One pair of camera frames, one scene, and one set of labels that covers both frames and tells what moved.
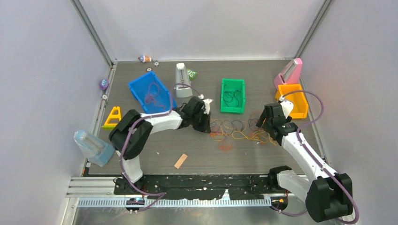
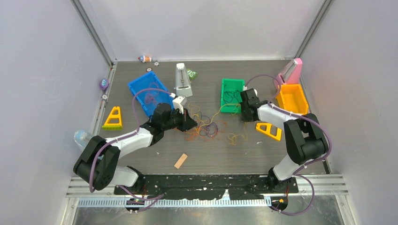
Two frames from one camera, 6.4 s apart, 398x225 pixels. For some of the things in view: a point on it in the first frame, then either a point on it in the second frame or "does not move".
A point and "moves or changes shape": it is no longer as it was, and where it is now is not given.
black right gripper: (261, 121) -> (244, 117)
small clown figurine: (143, 58) does not move
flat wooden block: (180, 161) does not move
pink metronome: (290, 74) does not move
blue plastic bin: (152, 96) does not move
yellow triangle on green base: (113, 119) does not move
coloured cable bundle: (225, 131) moves or changes shape
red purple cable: (154, 90) -> (152, 88)
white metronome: (182, 76) does not move
